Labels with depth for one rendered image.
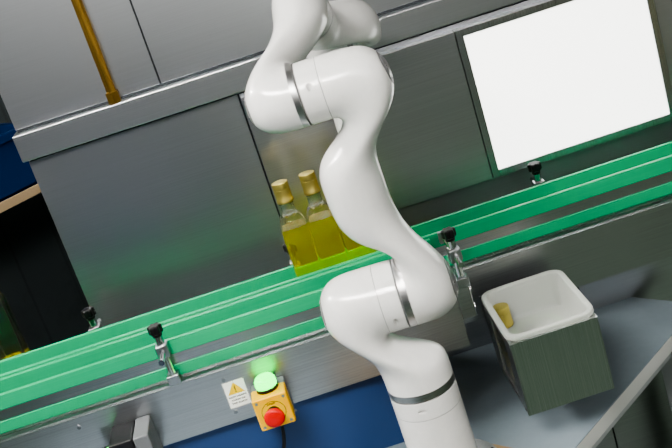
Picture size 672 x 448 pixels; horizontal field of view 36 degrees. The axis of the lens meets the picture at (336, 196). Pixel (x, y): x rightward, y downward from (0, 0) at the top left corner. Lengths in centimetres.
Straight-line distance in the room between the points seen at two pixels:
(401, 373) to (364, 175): 36
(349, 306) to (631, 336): 86
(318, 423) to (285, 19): 91
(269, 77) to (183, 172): 71
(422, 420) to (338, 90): 60
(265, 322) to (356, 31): 60
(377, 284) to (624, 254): 71
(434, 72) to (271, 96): 72
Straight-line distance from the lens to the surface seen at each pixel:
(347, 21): 191
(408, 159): 226
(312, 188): 211
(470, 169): 229
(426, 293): 171
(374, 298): 172
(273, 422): 203
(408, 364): 177
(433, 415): 181
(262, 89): 158
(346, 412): 218
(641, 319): 245
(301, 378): 211
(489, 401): 228
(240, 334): 208
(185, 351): 210
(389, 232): 167
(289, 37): 161
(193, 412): 213
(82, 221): 231
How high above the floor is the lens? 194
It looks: 18 degrees down
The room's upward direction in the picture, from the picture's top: 18 degrees counter-clockwise
